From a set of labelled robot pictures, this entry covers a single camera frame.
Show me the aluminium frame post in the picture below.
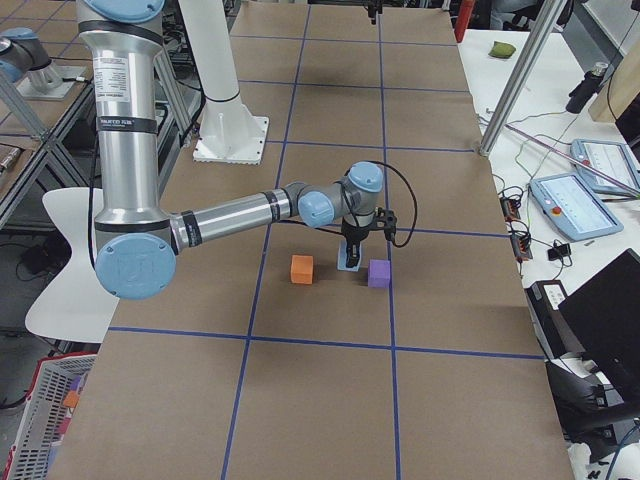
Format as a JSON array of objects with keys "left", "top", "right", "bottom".
[{"left": 478, "top": 0, "right": 567, "bottom": 157}]

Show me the white chair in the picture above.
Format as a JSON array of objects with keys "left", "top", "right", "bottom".
[{"left": 25, "top": 187, "right": 119, "bottom": 343}]

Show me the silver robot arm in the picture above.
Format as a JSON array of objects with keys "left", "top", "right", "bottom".
[{"left": 77, "top": 1, "right": 396, "bottom": 300}]

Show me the near teach pendant tablet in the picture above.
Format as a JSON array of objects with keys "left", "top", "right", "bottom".
[{"left": 530, "top": 173, "right": 623, "bottom": 241}]

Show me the orange foam block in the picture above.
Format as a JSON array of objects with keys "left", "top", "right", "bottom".
[{"left": 290, "top": 255, "right": 314, "bottom": 285}]

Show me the white plastic basket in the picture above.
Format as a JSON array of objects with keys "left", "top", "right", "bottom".
[{"left": 1, "top": 353, "right": 96, "bottom": 479}]

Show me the red cylinder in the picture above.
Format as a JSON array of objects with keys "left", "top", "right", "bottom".
[{"left": 454, "top": 0, "right": 476, "bottom": 43}]

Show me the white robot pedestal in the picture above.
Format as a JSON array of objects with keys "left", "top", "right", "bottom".
[{"left": 179, "top": 0, "right": 269, "bottom": 165}]

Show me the teach pendant tablet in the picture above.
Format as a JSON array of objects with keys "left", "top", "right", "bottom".
[
  {"left": 530, "top": 173, "right": 623, "bottom": 241},
  {"left": 570, "top": 139, "right": 639, "bottom": 197}
]

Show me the green cloth pouch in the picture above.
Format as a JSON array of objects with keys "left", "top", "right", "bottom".
[{"left": 488, "top": 41, "right": 516, "bottom": 59}]

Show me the black power box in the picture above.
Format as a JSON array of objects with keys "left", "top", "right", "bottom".
[{"left": 525, "top": 280, "right": 584, "bottom": 358}]

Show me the black laptop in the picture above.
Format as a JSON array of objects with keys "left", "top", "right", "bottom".
[{"left": 559, "top": 248, "right": 639, "bottom": 401}]

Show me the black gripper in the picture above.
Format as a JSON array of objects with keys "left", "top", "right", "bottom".
[{"left": 340, "top": 207, "right": 397, "bottom": 268}]

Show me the purple foam block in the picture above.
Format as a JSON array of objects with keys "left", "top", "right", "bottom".
[{"left": 367, "top": 259, "right": 391, "bottom": 289}]

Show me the light blue foam block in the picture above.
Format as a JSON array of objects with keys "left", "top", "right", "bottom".
[{"left": 337, "top": 241, "right": 362, "bottom": 272}]

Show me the far teach pendant tablet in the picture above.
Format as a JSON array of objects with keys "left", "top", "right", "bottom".
[{"left": 570, "top": 139, "right": 639, "bottom": 197}]

